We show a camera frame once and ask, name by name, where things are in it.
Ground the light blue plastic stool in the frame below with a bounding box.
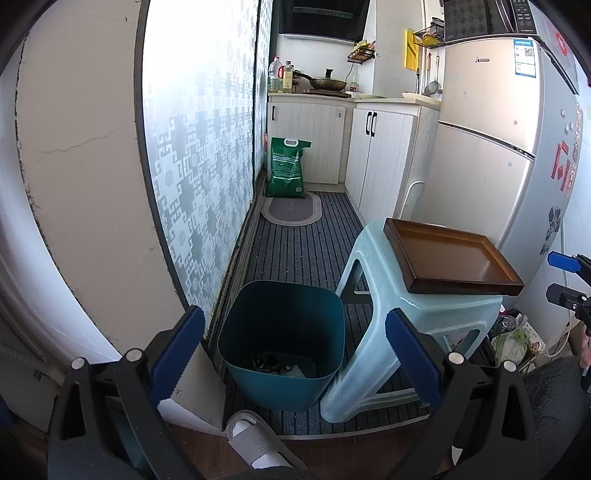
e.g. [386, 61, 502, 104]
[320, 219, 505, 424]

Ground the white two-handle kitchen cabinet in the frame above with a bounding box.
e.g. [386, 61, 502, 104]
[344, 99, 439, 222]

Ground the grey corrugated hose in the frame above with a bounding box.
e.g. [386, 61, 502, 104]
[0, 344, 51, 374]

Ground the black range hood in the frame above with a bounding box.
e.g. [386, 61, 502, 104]
[278, 0, 370, 44]

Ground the green rice bag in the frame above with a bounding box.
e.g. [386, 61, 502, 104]
[265, 137, 312, 199]

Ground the black and white fridge sticker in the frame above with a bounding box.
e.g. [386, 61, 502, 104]
[540, 206, 563, 254]

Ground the brown wooden tray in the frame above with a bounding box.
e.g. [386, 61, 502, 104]
[383, 218, 526, 296]

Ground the wall spice rack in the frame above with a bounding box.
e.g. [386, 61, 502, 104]
[347, 41, 377, 64]

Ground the metal wok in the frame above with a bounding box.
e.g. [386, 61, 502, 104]
[293, 68, 348, 92]

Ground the black wire wall basket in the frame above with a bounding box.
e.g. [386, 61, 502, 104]
[413, 17, 446, 47]

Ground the hanging metal strainer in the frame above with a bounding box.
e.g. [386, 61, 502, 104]
[422, 55, 443, 95]

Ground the red fridge magnet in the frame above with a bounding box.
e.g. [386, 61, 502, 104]
[551, 142, 573, 192]

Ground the silver refrigerator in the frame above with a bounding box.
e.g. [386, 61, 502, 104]
[406, 32, 591, 287]

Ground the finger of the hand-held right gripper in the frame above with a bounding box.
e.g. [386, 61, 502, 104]
[546, 284, 591, 326]
[548, 251, 591, 274]

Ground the black microwave oven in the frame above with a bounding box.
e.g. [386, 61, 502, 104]
[441, 0, 541, 44]

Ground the oval grey floor mat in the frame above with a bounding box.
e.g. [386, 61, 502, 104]
[261, 191, 326, 227]

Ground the plastic bag with contents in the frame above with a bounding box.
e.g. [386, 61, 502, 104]
[489, 314, 546, 367]

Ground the grey and white slipper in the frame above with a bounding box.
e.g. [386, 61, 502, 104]
[224, 410, 305, 472]

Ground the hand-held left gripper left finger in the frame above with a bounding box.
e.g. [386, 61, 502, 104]
[48, 305, 206, 480]

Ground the person's right forearm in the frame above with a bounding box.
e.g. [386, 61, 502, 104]
[522, 355, 591, 480]

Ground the patterned frosted glass door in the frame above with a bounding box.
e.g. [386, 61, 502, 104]
[136, 0, 278, 310]

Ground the white tube frame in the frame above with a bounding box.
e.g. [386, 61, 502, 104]
[398, 181, 424, 222]

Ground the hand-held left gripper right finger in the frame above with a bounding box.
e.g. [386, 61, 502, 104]
[387, 308, 540, 480]

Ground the teal plastic trash bin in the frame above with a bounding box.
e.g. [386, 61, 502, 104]
[217, 280, 347, 411]

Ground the yellow wall holder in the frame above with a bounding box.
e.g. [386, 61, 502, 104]
[405, 29, 422, 71]

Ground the white single-handle kitchen cabinet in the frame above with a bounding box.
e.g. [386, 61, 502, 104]
[268, 95, 354, 185]

